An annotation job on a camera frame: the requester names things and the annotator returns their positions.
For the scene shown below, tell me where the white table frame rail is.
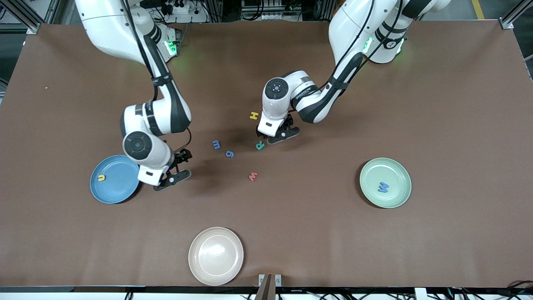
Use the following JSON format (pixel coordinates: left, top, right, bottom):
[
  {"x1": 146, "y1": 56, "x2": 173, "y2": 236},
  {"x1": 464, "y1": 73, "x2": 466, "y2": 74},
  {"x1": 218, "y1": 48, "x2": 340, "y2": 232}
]
[{"x1": 0, "y1": 286, "x2": 533, "y2": 300}]

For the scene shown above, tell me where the green plate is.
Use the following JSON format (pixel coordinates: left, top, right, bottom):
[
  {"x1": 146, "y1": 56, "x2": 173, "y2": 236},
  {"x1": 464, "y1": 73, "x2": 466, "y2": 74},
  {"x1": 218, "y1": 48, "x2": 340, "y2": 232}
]
[{"x1": 359, "y1": 157, "x2": 412, "y2": 209}]

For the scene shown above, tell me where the brown table cover sheet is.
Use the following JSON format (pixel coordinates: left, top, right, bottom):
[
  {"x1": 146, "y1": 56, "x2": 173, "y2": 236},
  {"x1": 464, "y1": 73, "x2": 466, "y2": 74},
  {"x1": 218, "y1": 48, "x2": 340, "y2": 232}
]
[{"x1": 0, "y1": 20, "x2": 533, "y2": 289}]

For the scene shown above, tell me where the grey metal equipment rack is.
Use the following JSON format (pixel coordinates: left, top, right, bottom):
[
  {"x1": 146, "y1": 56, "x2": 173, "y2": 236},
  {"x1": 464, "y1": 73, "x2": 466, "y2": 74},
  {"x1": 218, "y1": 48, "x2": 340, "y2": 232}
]
[{"x1": 241, "y1": 0, "x2": 304, "y2": 21}]

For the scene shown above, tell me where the aluminium frame strut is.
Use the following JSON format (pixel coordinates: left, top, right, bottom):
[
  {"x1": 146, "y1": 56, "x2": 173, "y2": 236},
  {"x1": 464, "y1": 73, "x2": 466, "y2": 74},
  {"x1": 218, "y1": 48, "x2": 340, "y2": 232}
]
[
  {"x1": 501, "y1": 0, "x2": 533, "y2": 30},
  {"x1": 6, "y1": 0, "x2": 55, "y2": 35}
]

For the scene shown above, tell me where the blue plate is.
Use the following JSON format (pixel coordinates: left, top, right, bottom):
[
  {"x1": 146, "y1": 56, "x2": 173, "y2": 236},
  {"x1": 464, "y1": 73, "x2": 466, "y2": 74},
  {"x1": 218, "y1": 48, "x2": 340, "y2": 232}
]
[{"x1": 90, "y1": 155, "x2": 141, "y2": 205}]

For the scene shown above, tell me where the white power strip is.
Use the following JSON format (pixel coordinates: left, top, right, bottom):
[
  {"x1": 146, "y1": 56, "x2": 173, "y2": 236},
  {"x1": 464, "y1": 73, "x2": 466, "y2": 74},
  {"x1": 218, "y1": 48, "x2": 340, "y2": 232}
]
[{"x1": 164, "y1": 0, "x2": 196, "y2": 15}]

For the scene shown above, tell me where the beige plate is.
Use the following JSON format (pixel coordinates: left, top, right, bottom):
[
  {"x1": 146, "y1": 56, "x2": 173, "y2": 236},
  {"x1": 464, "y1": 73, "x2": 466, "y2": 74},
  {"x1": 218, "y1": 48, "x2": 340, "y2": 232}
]
[{"x1": 188, "y1": 227, "x2": 244, "y2": 286}]

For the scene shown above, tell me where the camera post with brackets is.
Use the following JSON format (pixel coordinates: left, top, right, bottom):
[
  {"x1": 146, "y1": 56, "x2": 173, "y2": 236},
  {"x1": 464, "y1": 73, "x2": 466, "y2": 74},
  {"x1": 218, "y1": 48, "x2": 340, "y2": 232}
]
[{"x1": 255, "y1": 274, "x2": 282, "y2": 300}]

